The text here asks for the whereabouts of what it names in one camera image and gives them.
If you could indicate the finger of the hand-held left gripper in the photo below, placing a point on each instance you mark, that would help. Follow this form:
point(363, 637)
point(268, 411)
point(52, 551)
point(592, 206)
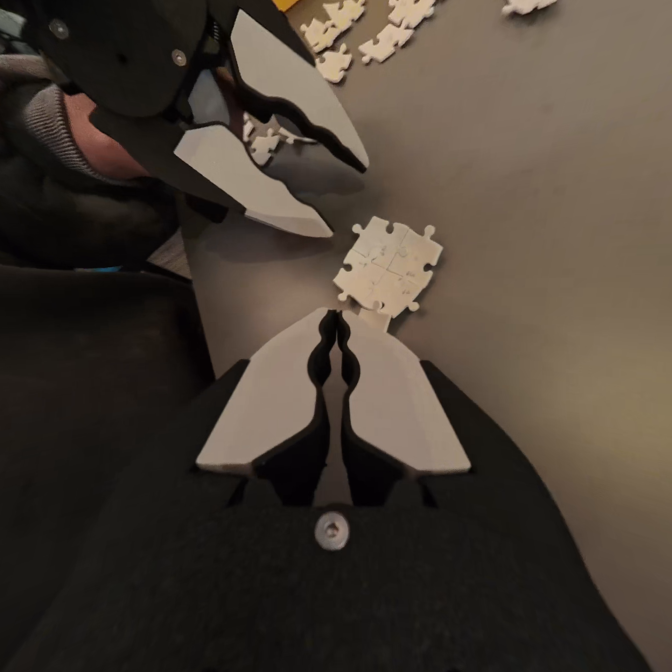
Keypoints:
point(294, 84)
point(225, 168)

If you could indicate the yellow plastic bins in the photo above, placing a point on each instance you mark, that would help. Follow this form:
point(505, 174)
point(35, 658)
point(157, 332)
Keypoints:
point(287, 4)

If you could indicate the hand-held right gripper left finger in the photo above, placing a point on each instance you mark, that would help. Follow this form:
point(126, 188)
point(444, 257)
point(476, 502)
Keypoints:
point(257, 414)

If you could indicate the person's dark clothing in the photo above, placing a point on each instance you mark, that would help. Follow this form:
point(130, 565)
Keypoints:
point(78, 420)

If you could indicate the person's left hand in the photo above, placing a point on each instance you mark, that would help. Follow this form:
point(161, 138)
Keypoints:
point(99, 147)

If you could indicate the person's left forearm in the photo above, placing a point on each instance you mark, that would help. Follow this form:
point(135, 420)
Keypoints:
point(52, 136)

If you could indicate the loose white puzzle pieces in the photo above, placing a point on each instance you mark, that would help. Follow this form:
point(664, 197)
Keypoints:
point(527, 6)

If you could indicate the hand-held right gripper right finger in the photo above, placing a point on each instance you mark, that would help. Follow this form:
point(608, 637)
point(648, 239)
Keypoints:
point(409, 414)

